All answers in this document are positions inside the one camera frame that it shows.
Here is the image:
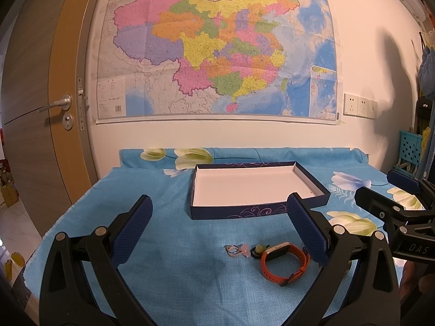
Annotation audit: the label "orange smart watch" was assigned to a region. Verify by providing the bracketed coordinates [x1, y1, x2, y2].
[260, 242, 310, 286]

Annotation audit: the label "colourful wall map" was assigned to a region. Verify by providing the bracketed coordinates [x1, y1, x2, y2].
[89, 0, 339, 124]

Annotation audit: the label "white wall socket panel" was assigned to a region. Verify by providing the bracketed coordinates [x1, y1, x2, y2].
[343, 93, 377, 119]

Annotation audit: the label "dark blue box tray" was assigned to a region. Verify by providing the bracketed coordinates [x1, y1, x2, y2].
[190, 161, 330, 220]

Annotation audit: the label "hanging blue clothes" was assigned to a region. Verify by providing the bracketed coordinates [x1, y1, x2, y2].
[416, 45, 434, 183]

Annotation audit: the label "green bead pendant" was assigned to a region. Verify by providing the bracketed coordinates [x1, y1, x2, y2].
[250, 244, 270, 260]

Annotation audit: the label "blue floral bedsheet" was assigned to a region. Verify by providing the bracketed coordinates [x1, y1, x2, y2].
[22, 146, 425, 326]

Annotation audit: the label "person right hand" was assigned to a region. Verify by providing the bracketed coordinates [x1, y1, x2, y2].
[400, 261, 434, 304]

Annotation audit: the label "blue plastic basket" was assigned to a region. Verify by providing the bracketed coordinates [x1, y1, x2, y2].
[394, 130, 422, 177]

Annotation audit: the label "pink flower hair clip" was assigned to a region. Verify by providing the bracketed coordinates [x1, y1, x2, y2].
[224, 244, 251, 258]

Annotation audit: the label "brown wooden door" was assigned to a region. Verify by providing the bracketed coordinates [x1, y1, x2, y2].
[1, 0, 97, 234]

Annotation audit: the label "silver door handle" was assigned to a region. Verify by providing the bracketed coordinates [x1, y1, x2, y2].
[38, 94, 72, 113]

